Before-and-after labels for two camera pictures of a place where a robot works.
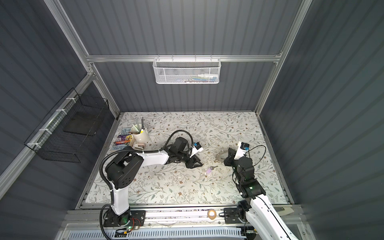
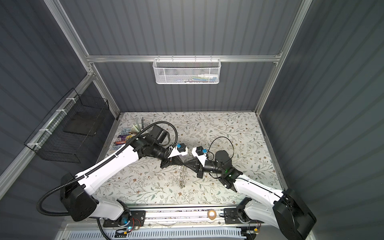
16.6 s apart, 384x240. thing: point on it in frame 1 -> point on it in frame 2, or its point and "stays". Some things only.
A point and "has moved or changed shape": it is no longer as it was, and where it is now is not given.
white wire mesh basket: [185, 71] stays
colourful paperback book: [123, 139] stays
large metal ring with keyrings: [218, 153] has moved or changed shape
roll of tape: [212, 217] stays
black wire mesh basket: [67, 132] stays
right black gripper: [228, 162] -> [199, 169]
